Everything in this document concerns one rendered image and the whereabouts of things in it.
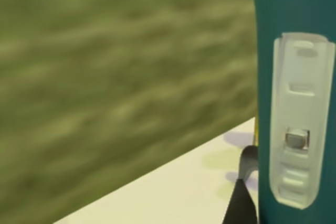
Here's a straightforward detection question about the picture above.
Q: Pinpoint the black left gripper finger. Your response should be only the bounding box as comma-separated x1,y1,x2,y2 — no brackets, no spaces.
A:
222,145,259,224

